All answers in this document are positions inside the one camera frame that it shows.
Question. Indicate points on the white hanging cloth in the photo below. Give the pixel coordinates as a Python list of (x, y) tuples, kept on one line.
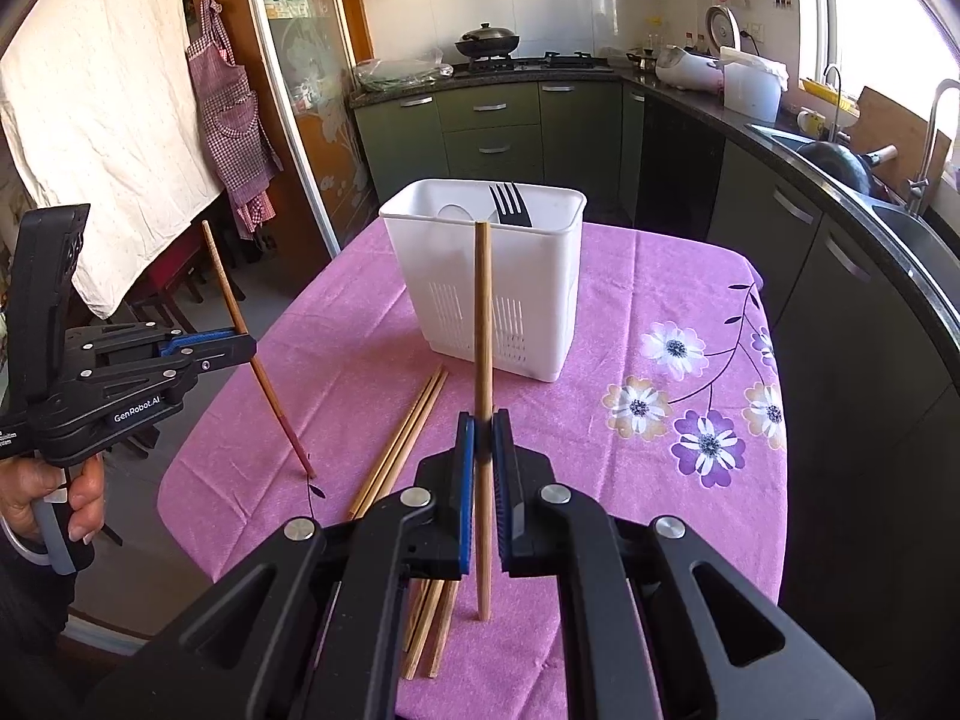
[(97, 90)]

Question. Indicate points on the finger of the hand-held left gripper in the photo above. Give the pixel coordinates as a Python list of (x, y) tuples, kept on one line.
[(187, 343), (217, 356)]

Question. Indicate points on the white spoon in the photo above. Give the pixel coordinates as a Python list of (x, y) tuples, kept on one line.
[(454, 214)]

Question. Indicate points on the wooden cutting board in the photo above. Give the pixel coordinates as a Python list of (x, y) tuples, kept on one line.
[(900, 127)]

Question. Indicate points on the dark red wooden stool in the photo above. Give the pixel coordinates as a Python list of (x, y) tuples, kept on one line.
[(161, 281)]

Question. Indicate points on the wooden chopstick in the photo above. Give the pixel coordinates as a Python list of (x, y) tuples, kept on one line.
[(401, 431), (484, 300), (442, 630), (225, 285), (412, 435), (412, 630)]

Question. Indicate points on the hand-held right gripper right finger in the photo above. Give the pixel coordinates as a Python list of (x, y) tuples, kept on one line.
[(506, 491)]

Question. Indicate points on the person's left forearm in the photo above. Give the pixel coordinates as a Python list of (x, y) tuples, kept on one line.
[(30, 592)]

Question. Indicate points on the white plastic utensil holder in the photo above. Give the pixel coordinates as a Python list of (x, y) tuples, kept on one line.
[(435, 262)]

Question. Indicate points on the black wok with lid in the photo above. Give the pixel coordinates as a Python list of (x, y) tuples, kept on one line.
[(487, 41)]

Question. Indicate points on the window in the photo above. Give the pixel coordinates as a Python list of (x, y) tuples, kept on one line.
[(885, 0)]

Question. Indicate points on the yellow rack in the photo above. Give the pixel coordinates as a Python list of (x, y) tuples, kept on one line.
[(825, 94)]

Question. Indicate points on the stainless steel sink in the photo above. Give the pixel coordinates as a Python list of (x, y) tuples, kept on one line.
[(922, 240)]

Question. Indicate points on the green lower kitchen cabinets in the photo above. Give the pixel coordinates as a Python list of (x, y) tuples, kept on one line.
[(487, 112)]

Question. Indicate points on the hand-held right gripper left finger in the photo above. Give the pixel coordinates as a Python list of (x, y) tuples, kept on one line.
[(466, 495)]

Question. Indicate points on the white rice cooker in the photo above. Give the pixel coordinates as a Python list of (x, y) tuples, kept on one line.
[(686, 67)]

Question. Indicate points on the checkered apron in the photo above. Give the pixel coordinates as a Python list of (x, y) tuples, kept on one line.
[(232, 127)]

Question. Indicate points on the person's left hand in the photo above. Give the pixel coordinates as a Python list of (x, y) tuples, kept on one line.
[(22, 495)]

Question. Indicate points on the gas stove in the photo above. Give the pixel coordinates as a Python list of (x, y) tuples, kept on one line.
[(555, 62)]

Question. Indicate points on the white mug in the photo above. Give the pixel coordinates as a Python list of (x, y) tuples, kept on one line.
[(808, 122)]

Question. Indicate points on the white plastic bucket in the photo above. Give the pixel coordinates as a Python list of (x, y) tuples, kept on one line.
[(750, 90)]

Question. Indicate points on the tall metal faucet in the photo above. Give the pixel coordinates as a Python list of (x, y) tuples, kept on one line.
[(930, 135)]

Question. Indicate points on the small metal pot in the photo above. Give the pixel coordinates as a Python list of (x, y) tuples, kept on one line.
[(643, 60)]

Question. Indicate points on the pink floral tablecloth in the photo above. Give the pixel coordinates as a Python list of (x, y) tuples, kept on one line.
[(600, 300)]

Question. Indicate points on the small metal faucet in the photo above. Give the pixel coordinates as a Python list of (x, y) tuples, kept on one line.
[(838, 90)]

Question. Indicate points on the plastic bag of vegetables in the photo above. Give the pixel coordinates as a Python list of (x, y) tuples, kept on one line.
[(397, 73)]

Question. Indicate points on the black fork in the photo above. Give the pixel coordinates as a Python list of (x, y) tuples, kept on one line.
[(510, 206)]

